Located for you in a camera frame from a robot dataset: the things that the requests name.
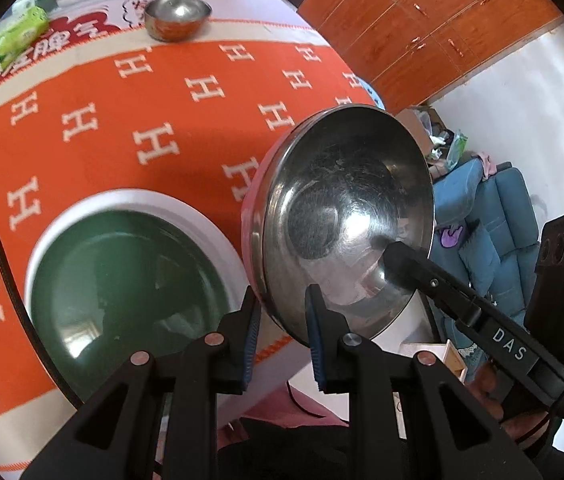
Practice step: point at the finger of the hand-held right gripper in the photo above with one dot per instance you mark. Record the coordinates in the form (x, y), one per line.
(426, 280)

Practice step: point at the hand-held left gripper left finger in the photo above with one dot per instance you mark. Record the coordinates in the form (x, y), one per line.
(249, 340)

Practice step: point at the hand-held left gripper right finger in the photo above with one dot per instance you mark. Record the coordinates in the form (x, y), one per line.
(314, 340)

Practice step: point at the pink steel bowl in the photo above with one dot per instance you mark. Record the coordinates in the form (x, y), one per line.
(341, 200)

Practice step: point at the green plate white rim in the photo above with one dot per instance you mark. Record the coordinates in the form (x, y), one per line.
(122, 197)

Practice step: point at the copper steel bowl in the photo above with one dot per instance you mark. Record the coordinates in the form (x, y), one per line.
(177, 10)

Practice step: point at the person's right hand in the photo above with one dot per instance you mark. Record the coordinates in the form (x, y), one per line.
(489, 390)

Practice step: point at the light wooden box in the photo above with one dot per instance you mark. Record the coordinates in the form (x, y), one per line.
(441, 360)

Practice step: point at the blue sofa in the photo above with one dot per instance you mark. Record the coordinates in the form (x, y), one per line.
(506, 200)

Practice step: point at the person's dark clothing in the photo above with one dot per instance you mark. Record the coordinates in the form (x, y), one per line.
(287, 455)

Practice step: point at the cardboard box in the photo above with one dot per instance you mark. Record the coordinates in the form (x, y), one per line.
(414, 122)

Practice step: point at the orange patterned tablecloth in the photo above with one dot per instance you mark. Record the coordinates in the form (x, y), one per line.
(102, 160)

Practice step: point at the green tissue pack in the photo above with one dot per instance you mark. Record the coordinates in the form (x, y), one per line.
(17, 35)

